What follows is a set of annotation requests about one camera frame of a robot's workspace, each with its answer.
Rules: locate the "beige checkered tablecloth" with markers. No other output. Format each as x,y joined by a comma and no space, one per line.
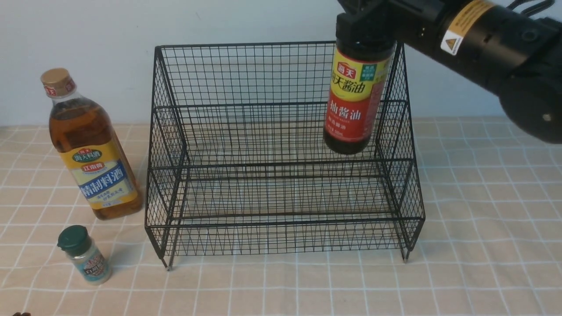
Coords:
491,244

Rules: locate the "small green-capped pepper shaker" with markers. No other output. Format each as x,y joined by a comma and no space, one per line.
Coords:
80,248

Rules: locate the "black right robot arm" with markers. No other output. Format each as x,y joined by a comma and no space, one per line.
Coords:
509,54

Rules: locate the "black wire mesh shelf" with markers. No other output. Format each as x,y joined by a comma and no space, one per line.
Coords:
237,163

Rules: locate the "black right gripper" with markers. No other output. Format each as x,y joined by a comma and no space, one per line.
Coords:
365,22

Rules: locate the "dark soy sauce bottle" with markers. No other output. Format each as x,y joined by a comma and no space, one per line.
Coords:
358,75

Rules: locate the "amber cooking wine bottle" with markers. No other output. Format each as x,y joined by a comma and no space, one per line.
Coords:
82,133

